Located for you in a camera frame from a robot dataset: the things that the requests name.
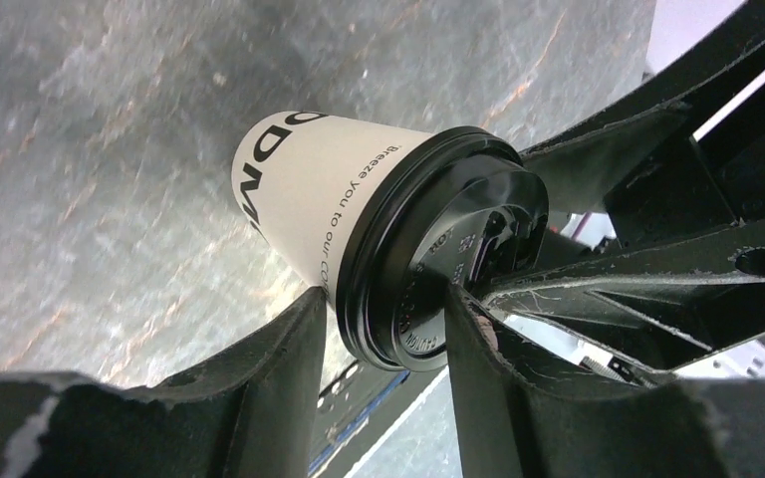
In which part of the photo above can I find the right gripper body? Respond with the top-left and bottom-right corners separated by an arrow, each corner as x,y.
606,83 -> 765,250

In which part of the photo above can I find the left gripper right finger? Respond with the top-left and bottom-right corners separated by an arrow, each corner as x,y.
444,286 -> 765,477

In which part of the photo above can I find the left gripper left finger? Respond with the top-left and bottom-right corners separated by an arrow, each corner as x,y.
0,288 -> 327,477

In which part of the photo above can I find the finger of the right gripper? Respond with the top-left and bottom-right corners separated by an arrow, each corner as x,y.
477,218 -> 765,373
521,1 -> 765,213

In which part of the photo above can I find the black plastic cup lid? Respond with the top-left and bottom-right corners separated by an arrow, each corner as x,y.
335,126 -> 549,371

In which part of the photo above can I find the white paper coffee cup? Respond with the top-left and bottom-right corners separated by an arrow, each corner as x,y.
231,112 -> 431,303

